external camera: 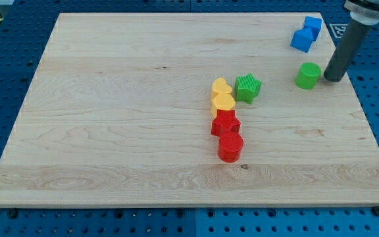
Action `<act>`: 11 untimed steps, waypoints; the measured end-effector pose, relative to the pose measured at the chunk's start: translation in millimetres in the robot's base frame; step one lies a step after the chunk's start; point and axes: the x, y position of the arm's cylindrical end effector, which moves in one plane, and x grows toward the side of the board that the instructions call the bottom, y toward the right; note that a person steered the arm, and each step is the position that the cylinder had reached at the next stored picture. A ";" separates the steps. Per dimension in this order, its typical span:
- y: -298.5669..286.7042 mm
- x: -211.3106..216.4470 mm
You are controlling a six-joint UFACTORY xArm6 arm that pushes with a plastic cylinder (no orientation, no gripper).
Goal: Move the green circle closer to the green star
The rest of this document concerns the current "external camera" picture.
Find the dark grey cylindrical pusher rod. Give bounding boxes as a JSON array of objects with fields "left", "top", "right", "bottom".
[{"left": 324, "top": 19, "right": 372, "bottom": 82}]

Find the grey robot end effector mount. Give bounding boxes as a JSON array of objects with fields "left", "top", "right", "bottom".
[{"left": 343, "top": 0, "right": 379, "bottom": 25}]

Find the green cylinder block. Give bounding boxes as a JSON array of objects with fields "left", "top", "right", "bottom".
[{"left": 295, "top": 62, "right": 321, "bottom": 90}]

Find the green star block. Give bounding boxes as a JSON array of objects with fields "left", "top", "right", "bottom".
[{"left": 234, "top": 74, "right": 262, "bottom": 104}]

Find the red star block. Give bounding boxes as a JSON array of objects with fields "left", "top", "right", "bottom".
[{"left": 211, "top": 109, "right": 241, "bottom": 136}]

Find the fiducial marker tag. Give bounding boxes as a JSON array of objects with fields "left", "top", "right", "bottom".
[{"left": 329, "top": 23, "right": 347, "bottom": 39}]

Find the blue cube block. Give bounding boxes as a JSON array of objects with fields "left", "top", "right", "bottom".
[{"left": 303, "top": 16, "right": 322, "bottom": 41}]

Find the blue pentagon block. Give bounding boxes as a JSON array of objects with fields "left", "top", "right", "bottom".
[{"left": 290, "top": 28, "right": 314, "bottom": 53}]

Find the yellow heart block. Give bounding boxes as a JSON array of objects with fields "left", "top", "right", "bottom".
[{"left": 211, "top": 78, "right": 232, "bottom": 100}]

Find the yellow pentagon block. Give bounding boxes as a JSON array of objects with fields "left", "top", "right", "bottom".
[{"left": 211, "top": 93, "right": 236, "bottom": 118}]

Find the red cylinder block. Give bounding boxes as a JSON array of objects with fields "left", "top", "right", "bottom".
[{"left": 217, "top": 132, "right": 244, "bottom": 163}]

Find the wooden board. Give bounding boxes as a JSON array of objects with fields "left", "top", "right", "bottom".
[{"left": 0, "top": 13, "right": 379, "bottom": 208}]

